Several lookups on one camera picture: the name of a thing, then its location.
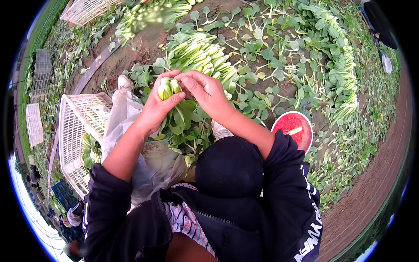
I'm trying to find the white flat crate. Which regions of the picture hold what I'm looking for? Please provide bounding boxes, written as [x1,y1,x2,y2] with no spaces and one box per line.
[26,103,44,148]

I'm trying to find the person's body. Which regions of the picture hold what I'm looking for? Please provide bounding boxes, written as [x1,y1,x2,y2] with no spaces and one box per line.
[82,129,323,262]

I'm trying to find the stack of grey crates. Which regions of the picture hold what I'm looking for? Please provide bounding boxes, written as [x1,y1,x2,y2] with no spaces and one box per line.
[29,49,53,99]

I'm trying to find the grey irrigation strip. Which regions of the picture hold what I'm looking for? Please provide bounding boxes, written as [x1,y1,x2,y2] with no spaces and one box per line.
[46,38,122,204]

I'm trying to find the white plastic bag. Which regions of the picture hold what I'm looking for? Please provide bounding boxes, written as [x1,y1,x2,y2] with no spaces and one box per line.
[381,54,393,74]

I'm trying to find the bok choy bunch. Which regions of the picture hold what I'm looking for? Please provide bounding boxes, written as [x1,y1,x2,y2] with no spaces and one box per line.
[158,77,198,135]

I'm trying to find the blurred bok choy pile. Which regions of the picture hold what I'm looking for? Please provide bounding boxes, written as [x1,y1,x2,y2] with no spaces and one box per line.
[115,0,194,46]

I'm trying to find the scattered cut vegetable leaves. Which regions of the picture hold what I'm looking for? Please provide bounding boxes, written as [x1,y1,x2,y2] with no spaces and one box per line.
[123,0,331,131]

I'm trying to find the white plastic crate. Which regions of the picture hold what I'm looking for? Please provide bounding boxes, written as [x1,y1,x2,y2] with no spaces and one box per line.
[58,92,114,199]
[60,0,125,27]

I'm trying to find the person's left hand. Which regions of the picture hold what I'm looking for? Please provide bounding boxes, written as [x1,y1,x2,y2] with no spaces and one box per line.
[139,70,187,128]

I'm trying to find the person's right hand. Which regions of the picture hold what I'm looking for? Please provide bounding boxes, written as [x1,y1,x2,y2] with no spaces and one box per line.
[174,71,237,122]

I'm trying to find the pile of cut bok choy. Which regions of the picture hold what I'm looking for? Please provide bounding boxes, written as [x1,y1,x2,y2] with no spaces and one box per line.
[165,32,239,94]

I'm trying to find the blue plastic crate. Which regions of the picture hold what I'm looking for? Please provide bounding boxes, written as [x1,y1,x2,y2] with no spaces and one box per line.
[51,179,79,212]

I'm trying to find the long row of bok choy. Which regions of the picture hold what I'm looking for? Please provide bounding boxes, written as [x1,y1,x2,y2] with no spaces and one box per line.
[296,0,359,126]

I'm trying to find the red plastic bowl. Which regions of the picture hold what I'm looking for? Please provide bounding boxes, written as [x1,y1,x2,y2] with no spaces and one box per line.
[271,111,314,154]

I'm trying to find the heap of red rubber bands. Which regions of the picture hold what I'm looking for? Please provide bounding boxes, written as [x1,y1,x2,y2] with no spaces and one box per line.
[273,113,308,148]

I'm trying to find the bok choy in crate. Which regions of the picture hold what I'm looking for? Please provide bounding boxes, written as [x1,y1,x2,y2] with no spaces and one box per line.
[81,132,103,169]

